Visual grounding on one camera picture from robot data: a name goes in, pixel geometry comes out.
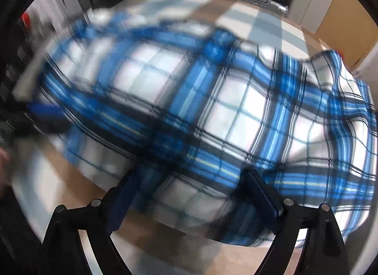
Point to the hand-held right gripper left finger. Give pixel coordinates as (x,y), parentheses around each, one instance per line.
(124,201)

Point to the white two-door cabinet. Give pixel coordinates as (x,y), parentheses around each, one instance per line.
(310,0)

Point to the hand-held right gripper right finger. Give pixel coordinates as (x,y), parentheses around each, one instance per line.
(262,198)

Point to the blue plaid shirt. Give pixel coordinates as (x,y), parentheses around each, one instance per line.
(236,106)

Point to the wooden door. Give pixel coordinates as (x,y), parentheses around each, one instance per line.
(342,38)

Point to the person's left hand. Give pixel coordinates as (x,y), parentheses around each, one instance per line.
(3,165)

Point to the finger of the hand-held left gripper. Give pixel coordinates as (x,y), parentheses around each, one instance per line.
(47,112)

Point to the silver equipment case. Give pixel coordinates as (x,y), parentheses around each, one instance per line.
(257,0)

